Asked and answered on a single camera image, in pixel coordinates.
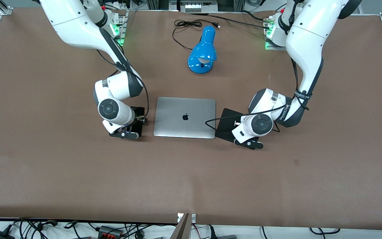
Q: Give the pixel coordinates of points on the blue desk lamp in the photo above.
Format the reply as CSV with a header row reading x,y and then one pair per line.
x,y
203,49

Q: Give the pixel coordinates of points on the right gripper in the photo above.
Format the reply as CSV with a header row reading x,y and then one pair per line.
x,y
138,113

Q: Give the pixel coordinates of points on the aluminium camera post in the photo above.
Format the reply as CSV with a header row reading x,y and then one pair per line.
x,y
186,222

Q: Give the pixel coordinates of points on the black smartphone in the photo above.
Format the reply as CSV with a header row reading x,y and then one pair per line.
x,y
139,111

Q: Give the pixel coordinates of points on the grey connector block orange levers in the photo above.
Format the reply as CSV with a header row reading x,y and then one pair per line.
x,y
110,231

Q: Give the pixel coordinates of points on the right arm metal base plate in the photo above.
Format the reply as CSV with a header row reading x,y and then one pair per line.
x,y
123,36

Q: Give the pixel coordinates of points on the black mouse pad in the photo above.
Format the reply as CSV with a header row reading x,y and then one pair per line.
x,y
225,127

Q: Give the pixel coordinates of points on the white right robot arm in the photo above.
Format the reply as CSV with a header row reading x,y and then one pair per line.
x,y
75,23

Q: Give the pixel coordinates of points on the black power adapter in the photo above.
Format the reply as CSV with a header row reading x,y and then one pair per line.
x,y
2,235

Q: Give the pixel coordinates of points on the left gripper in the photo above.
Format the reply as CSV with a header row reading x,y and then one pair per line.
x,y
228,123

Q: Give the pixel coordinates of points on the grey power strip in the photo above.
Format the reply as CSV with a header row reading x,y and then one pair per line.
x,y
197,6

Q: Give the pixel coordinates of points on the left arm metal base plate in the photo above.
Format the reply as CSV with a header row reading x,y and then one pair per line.
x,y
269,44

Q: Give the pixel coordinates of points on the silver closed laptop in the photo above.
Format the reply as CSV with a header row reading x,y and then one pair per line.
x,y
184,118

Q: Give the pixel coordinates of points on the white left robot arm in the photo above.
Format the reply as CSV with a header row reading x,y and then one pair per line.
x,y
310,33

